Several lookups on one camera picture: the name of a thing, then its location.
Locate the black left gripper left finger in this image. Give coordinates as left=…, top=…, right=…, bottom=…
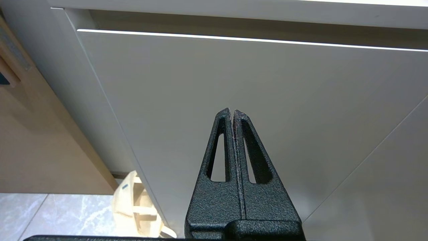
left=185, top=108, right=246, bottom=235

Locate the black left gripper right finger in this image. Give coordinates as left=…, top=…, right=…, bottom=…
left=233, top=110, right=301, bottom=220

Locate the beige plastic object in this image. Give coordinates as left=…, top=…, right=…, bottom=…
left=111, top=171, right=178, bottom=239

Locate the white cabinet door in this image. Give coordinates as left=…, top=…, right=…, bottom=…
left=77, top=29, right=428, bottom=241
left=301, top=97, right=428, bottom=241

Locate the white cabinet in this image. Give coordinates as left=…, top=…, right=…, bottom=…
left=0, top=0, right=428, bottom=241

